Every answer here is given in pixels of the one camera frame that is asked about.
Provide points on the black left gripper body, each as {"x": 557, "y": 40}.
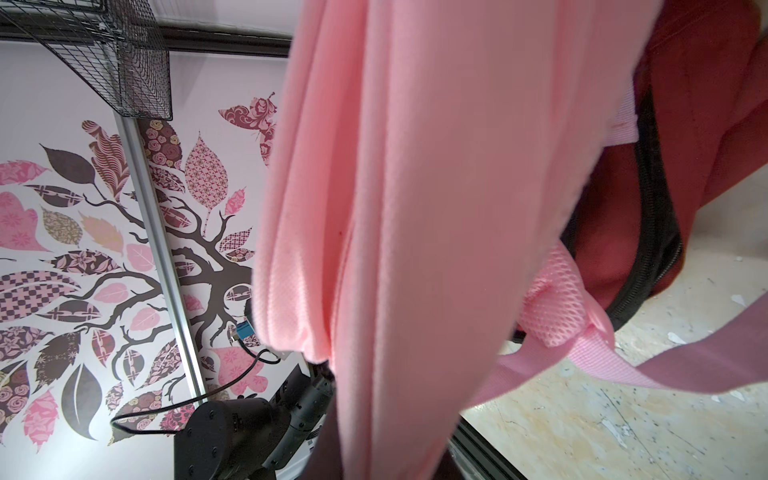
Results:
{"x": 254, "y": 438}

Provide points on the pink backpack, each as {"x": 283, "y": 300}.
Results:
{"x": 427, "y": 160}

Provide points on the red backpack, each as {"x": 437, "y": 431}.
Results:
{"x": 706, "y": 65}

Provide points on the aluminium rail left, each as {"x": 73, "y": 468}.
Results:
{"x": 155, "y": 229}

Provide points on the black wire basket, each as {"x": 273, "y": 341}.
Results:
{"x": 116, "y": 47}

